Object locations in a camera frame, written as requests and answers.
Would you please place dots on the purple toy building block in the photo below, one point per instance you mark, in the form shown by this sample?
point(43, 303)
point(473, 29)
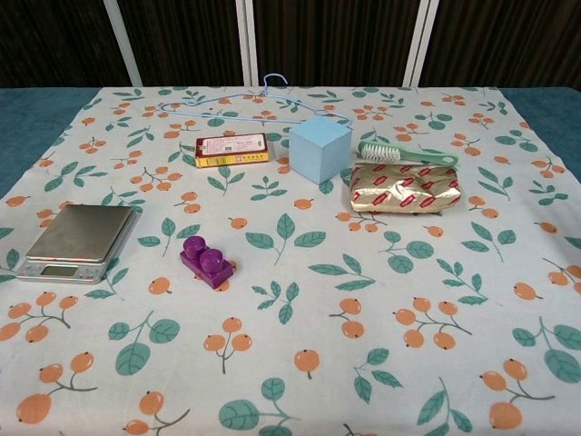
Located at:
point(206, 268)

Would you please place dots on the silver digital kitchen scale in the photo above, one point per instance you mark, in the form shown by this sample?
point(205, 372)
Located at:
point(75, 236)

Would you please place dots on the floral fruit print tablecloth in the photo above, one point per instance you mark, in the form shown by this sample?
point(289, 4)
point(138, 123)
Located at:
point(290, 281)

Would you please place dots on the light blue cube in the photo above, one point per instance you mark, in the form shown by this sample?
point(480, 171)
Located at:
point(318, 150)

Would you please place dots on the red and yellow box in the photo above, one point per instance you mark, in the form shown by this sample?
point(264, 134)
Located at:
point(231, 150)

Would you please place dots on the gold foil packet red labels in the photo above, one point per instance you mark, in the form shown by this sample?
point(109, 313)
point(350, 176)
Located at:
point(404, 188)

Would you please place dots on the green brush with white bristles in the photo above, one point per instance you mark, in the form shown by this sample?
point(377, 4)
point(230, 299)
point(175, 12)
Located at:
point(399, 153)

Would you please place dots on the teal table cover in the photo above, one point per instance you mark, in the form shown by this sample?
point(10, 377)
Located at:
point(32, 118)

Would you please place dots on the white folding screen frame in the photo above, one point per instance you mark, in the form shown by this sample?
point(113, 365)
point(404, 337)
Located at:
point(247, 41)

